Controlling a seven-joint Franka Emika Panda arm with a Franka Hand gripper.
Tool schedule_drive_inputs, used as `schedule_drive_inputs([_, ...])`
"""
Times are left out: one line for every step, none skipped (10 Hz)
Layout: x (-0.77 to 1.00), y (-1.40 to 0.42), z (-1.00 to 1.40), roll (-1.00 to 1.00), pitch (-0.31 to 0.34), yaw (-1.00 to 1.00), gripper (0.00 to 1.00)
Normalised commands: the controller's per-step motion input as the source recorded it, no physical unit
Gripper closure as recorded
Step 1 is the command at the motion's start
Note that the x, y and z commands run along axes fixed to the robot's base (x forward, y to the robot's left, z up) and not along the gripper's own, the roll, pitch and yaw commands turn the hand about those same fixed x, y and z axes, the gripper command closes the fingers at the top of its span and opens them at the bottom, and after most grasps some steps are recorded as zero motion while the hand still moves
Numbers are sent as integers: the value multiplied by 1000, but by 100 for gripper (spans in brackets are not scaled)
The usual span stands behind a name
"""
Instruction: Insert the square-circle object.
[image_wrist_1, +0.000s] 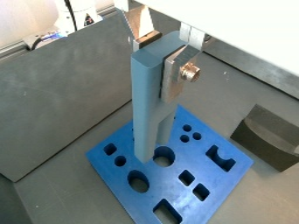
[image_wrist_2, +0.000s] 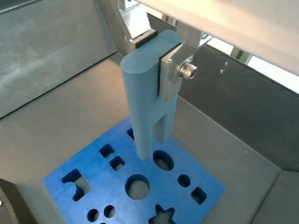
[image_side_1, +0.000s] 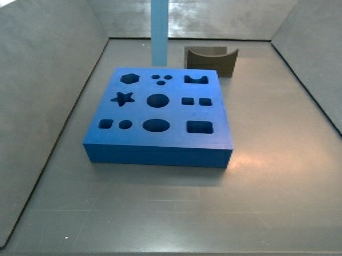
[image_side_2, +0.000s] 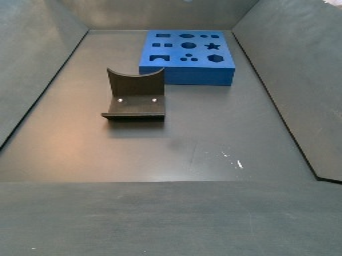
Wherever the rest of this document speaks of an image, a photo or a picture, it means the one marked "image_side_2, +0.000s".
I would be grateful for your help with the black curved holder stand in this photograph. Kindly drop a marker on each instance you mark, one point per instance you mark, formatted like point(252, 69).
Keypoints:
point(138, 96)

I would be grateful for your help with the blue shape-sorter block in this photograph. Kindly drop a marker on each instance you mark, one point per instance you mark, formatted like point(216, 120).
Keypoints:
point(192, 55)

